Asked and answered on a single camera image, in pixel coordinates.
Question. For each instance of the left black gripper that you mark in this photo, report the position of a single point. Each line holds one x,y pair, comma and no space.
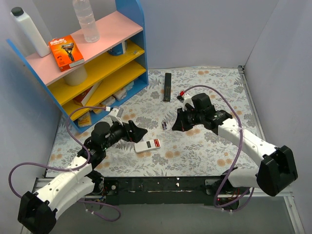
131,131

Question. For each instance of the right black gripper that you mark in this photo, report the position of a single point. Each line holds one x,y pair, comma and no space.
186,117

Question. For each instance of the red white remote control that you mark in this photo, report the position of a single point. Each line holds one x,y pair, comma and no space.
144,146

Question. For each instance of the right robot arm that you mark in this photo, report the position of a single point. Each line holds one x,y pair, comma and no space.
276,167

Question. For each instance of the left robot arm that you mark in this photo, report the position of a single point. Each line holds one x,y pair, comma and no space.
39,211

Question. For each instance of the long black box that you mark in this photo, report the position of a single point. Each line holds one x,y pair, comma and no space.
167,87

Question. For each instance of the white packets on shelf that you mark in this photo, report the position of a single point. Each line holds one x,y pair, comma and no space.
117,96

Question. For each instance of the yellow packet on shelf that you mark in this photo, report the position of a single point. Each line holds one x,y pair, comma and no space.
85,120

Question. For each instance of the red white book box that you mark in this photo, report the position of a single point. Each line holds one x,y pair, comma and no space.
84,97

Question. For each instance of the blue shelf unit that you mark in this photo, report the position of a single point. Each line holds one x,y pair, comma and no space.
114,72

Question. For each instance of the cream cylinder container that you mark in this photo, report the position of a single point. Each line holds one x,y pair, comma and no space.
76,77

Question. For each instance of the orange razor box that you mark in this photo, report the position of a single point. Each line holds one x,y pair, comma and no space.
66,53

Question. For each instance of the clear plastic water bottle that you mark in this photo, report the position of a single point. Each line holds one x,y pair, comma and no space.
85,16

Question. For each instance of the white bottle black cap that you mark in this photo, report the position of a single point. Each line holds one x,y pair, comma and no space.
28,27

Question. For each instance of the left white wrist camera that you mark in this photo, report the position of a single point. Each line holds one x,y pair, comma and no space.
115,114

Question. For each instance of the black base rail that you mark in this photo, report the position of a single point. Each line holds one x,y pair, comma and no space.
157,190

